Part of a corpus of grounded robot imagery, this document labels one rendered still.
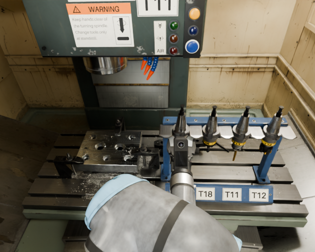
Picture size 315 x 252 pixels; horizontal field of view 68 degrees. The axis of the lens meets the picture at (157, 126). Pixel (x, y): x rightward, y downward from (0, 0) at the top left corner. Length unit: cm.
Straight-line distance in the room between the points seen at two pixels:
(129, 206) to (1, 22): 182
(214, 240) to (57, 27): 60
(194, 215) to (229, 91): 167
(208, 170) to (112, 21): 80
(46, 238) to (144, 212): 108
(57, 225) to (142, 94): 87
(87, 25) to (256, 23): 132
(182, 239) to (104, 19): 52
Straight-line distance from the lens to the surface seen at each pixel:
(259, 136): 92
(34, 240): 144
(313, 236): 128
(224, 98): 201
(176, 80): 147
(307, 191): 138
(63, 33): 70
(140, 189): 40
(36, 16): 71
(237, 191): 107
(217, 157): 124
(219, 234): 40
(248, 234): 124
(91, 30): 67
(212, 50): 179
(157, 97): 149
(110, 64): 84
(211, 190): 105
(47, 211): 118
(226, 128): 92
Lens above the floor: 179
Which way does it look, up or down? 40 degrees down
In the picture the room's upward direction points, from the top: 2 degrees counter-clockwise
